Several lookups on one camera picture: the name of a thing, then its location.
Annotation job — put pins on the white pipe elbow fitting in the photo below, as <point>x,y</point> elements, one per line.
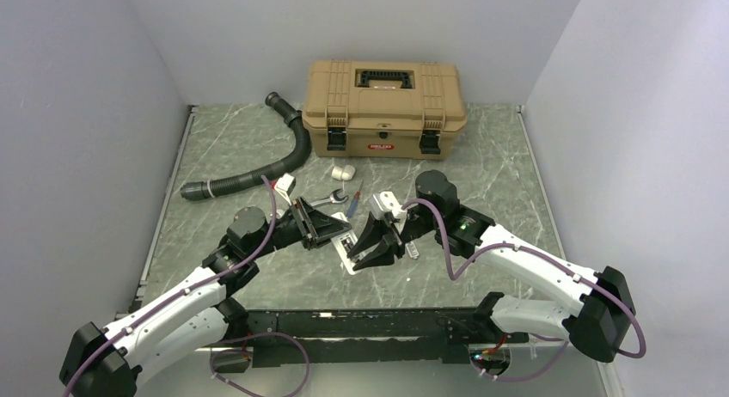
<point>343,173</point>

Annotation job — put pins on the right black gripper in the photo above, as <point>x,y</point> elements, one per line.
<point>374,232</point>

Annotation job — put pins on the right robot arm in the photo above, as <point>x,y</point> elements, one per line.
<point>594,311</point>

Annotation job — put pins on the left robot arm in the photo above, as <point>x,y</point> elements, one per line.
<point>116,359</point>

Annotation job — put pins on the tan plastic toolbox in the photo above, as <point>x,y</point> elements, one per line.
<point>412,110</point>

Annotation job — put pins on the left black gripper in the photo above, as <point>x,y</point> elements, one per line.
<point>313,225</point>

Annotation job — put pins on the white AC remote control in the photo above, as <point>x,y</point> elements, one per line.
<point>343,243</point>

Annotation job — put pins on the aluminium frame rail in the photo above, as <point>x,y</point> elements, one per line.
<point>588,339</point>

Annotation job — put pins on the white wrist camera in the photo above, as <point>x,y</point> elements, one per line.
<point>284,186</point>
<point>384,204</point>

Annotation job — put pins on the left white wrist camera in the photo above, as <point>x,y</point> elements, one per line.
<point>284,186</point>

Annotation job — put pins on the silver combination wrench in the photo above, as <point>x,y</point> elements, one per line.
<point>336,197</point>

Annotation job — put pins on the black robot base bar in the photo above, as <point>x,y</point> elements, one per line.
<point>434,334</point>

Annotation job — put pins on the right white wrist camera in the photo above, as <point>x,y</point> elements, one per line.
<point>384,204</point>

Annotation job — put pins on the blue red screwdriver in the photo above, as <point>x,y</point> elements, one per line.
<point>355,200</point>

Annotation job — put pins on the white battery cover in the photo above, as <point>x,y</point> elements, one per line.
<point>412,250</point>

